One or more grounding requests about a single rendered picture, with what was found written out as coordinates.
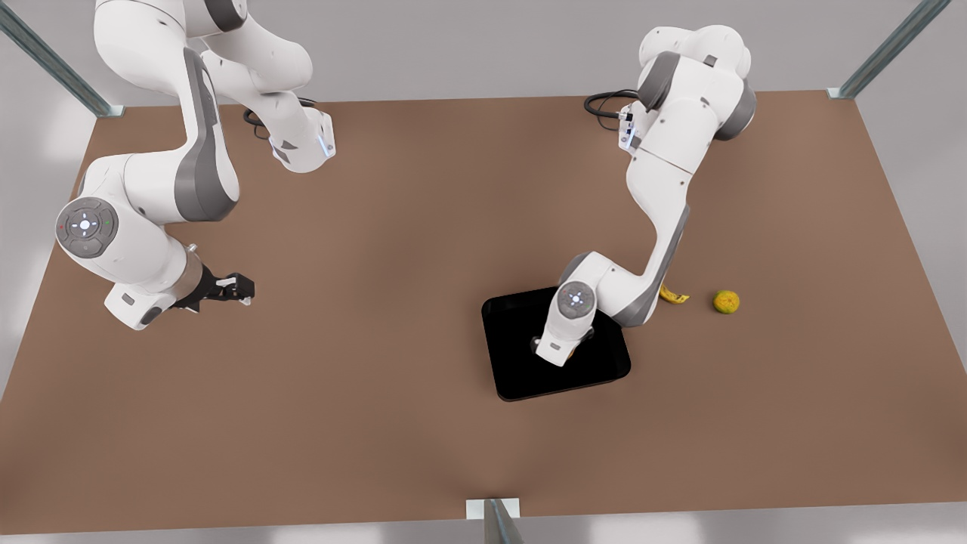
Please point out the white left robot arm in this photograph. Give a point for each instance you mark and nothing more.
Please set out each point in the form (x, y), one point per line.
(668, 159)

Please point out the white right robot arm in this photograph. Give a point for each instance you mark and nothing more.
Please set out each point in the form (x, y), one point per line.
(143, 181)

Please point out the black square tray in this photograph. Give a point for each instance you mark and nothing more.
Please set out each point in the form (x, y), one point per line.
(521, 363)

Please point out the yellow banana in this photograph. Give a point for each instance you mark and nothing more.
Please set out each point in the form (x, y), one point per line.
(672, 296)

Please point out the yellow-green round fruit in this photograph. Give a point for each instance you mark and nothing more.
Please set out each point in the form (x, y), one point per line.
(726, 302)

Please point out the silver frame post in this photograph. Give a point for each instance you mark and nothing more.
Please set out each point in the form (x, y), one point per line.
(888, 49)
(53, 64)
(497, 521)

